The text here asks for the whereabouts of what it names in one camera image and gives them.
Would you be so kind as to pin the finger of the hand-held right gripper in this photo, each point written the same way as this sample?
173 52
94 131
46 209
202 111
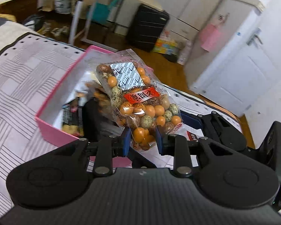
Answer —
189 121

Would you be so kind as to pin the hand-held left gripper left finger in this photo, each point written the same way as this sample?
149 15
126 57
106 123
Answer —
126 143

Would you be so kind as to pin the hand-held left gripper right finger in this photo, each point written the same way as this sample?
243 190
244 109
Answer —
159 143

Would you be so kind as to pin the clear bag of coated peanuts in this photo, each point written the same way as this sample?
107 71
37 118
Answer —
135 98

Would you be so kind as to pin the black cracker box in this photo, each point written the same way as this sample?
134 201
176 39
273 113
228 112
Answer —
71 121

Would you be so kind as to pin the pink cardboard box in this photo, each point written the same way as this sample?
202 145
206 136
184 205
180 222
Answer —
51 130

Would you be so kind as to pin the white door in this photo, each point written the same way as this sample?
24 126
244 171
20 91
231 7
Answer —
236 75

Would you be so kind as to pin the white plastic bag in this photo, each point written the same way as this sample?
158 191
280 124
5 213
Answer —
184 54

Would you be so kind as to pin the colourful gift bag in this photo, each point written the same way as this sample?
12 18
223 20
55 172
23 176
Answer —
165 46

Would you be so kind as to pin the pink hanging bag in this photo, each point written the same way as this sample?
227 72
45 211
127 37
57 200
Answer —
212 37

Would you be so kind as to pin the black suitcase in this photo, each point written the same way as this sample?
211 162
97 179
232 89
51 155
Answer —
147 28

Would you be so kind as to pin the white wardrobe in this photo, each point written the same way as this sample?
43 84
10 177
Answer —
196 2

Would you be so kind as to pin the teal shopping bag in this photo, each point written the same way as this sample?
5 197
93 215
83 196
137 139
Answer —
101 13

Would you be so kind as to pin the dark bag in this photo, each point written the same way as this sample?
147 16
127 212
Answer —
34 23

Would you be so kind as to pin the white printed bag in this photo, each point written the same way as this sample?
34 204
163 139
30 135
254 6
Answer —
62 4

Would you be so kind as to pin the wooden nightstand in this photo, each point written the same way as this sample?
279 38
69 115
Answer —
16 7

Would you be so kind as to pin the yellow blanket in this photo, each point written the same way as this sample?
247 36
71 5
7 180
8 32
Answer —
2 16

